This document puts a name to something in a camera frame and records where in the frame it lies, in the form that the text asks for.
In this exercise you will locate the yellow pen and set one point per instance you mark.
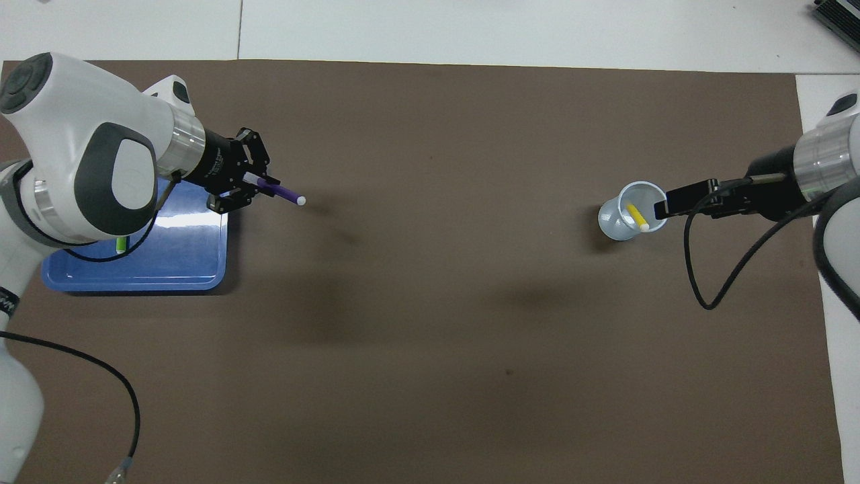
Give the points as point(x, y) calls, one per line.
point(638, 218)

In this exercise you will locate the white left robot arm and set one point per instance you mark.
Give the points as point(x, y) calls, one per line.
point(67, 107)

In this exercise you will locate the clear plastic cup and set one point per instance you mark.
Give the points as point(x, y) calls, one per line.
point(611, 225)

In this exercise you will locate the grey ribbed device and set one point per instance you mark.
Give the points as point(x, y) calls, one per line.
point(840, 17)

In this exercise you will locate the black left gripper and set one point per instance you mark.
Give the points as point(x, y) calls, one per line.
point(225, 165)

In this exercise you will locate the brown table mat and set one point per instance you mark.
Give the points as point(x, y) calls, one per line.
point(403, 302)

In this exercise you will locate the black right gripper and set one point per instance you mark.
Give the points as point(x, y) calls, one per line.
point(766, 191)

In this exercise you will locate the blue plastic tray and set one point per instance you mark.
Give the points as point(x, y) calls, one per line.
point(181, 262)

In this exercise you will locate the purple pen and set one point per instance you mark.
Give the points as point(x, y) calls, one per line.
point(290, 196)

